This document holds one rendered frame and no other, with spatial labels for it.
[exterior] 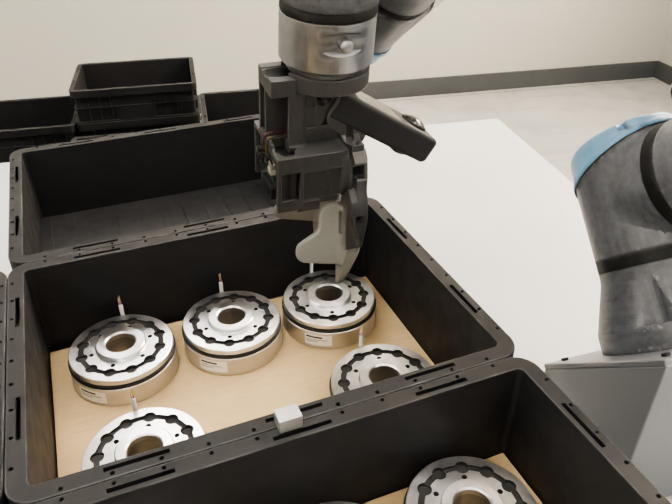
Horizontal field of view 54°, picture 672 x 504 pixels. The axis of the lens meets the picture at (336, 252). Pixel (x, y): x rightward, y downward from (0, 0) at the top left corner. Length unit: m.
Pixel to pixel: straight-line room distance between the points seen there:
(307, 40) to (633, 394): 0.43
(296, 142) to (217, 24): 3.01
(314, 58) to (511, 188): 0.88
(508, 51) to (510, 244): 2.93
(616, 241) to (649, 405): 0.17
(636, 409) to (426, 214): 0.64
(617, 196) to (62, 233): 0.70
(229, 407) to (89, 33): 3.04
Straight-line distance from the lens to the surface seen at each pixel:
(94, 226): 0.97
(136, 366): 0.67
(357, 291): 0.73
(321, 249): 0.59
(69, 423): 0.68
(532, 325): 0.98
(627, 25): 4.37
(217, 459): 0.48
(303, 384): 0.67
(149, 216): 0.97
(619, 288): 0.74
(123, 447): 0.59
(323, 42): 0.50
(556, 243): 1.18
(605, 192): 0.73
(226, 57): 3.58
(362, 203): 0.56
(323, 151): 0.54
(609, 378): 0.70
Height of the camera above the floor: 1.30
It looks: 33 degrees down
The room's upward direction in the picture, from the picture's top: straight up
